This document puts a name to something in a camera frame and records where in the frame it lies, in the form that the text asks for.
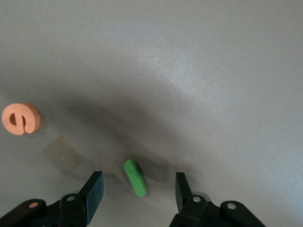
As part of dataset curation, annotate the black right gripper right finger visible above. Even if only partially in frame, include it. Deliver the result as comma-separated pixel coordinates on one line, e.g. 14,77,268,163
169,172,222,227

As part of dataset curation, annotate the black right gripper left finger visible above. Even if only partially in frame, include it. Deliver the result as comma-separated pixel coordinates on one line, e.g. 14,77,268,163
59,171,105,227

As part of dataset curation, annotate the green foam letter i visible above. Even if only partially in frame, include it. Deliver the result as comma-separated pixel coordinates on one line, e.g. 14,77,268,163
124,159,147,197

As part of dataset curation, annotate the orange foam letter e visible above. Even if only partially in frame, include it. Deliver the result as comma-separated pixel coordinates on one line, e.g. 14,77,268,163
1,103,41,136

